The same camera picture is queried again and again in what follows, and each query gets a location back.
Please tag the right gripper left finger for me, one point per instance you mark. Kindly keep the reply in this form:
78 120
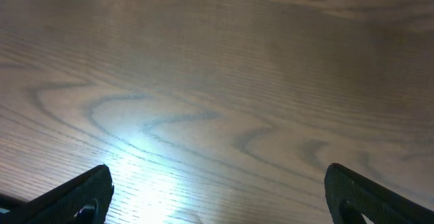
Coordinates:
83 199

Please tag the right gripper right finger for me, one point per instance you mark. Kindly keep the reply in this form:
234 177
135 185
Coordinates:
352 198

